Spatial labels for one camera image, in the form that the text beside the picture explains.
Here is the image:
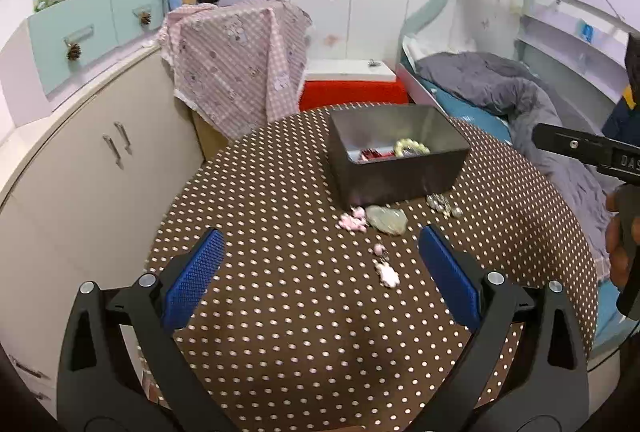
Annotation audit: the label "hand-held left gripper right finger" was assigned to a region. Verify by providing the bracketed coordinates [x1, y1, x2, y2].
[417, 224, 591, 432]

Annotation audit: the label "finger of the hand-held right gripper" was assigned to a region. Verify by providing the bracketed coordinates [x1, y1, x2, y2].
[532, 123, 608, 169]

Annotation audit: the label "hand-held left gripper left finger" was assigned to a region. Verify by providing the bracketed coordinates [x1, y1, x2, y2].
[57, 228, 226, 432]

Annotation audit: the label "pink white charm keychain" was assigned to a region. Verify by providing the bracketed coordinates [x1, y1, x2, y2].
[373, 243, 401, 289]

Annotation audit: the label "silver pearl earrings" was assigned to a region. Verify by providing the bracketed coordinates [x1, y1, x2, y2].
[426, 193, 464, 219]

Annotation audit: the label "pale green jade pendant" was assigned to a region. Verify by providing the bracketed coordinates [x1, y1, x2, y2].
[365, 205, 409, 236]

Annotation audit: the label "dark grey metal box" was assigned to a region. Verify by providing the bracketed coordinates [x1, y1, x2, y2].
[327, 105, 471, 209]

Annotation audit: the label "pink hair clip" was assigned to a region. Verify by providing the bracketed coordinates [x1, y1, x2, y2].
[338, 206, 369, 231]

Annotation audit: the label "person's right hand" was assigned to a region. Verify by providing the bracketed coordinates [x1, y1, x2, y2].
[604, 193, 640, 291]

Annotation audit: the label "person's dark blue jacket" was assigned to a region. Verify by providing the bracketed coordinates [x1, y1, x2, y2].
[601, 33, 640, 149]

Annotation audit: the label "grey blanket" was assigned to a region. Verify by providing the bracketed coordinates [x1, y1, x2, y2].
[414, 51, 618, 283]

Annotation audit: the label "blue bed mattress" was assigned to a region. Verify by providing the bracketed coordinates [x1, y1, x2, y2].
[397, 62, 631, 363]

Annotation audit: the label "brown polka dot tablecloth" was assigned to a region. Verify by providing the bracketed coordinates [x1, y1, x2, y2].
[140, 102, 600, 432]

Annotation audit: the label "white cabinet with doors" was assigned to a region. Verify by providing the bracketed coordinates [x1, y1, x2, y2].
[0, 44, 207, 405]

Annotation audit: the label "red box with white lid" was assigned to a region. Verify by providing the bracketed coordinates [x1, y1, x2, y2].
[298, 58, 412, 113]

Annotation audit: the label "pink checked cloth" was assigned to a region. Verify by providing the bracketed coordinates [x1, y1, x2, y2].
[158, 0, 314, 141]

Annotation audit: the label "teal drawer unit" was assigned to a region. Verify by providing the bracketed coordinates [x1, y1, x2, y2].
[27, 0, 169, 98]

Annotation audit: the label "pearl bracelet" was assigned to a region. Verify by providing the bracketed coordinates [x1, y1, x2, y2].
[394, 139, 431, 158]

